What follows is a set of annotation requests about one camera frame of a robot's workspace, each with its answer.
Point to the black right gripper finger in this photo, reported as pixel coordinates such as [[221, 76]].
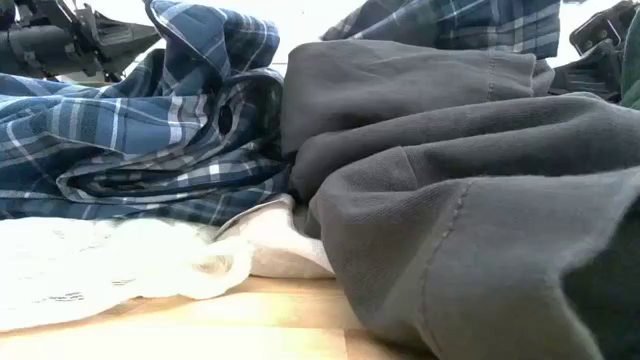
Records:
[[600, 27]]

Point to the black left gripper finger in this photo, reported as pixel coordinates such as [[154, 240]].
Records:
[[125, 32]]

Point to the dark green garment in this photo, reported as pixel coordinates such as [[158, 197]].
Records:
[[632, 70]]

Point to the blue green plaid shirt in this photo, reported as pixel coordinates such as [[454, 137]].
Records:
[[475, 25]]

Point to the dark grey sweatshirt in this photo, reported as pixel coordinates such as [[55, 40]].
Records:
[[450, 200]]

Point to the white lace garment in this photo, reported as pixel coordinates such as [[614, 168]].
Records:
[[100, 265]]

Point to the white button shirt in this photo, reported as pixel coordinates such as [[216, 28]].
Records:
[[280, 245]]

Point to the dark green cloth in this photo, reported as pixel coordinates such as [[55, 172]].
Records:
[[610, 300]]

